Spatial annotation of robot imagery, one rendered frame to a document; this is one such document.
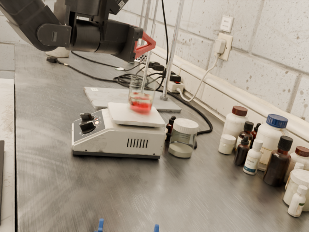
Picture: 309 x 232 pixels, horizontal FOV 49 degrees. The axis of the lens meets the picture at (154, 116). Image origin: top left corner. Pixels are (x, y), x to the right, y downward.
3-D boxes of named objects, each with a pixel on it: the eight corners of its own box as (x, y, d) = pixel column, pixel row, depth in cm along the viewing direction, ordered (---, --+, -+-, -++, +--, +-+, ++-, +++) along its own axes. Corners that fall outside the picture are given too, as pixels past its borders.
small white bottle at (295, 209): (285, 213, 64) (295, 186, 62) (288, 208, 66) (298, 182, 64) (298, 219, 63) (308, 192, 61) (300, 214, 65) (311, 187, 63)
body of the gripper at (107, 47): (113, 20, 71) (82, 15, 66) (142, 29, 64) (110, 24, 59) (108, 51, 73) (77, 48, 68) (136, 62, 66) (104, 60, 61)
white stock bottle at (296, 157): (277, 180, 77) (288, 146, 74) (286, 175, 81) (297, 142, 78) (297, 190, 74) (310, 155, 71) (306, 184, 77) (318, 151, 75)
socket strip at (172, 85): (170, 93, 134) (173, 82, 133) (139, 68, 168) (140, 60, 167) (183, 93, 136) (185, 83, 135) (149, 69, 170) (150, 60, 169)
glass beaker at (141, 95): (128, 116, 75) (134, 79, 73) (122, 106, 81) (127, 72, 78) (157, 118, 78) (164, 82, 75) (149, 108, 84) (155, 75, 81)
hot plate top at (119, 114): (111, 123, 71) (112, 119, 71) (106, 105, 82) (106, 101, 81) (165, 128, 74) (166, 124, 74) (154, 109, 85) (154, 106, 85)
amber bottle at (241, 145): (244, 167, 81) (252, 139, 78) (232, 164, 81) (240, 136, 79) (245, 162, 83) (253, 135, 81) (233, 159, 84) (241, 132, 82)
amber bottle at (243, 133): (237, 149, 90) (245, 118, 87) (249, 154, 88) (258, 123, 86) (231, 153, 87) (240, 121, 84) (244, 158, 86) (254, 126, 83)
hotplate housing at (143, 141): (71, 156, 71) (74, 121, 68) (71, 131, 83) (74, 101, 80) (170, 161, 77) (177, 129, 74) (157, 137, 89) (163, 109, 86)
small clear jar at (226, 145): (222, 147, 90) (226, 133, 88) (234, 153, 87) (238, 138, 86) (214, 150, 87) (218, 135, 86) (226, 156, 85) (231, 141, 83)
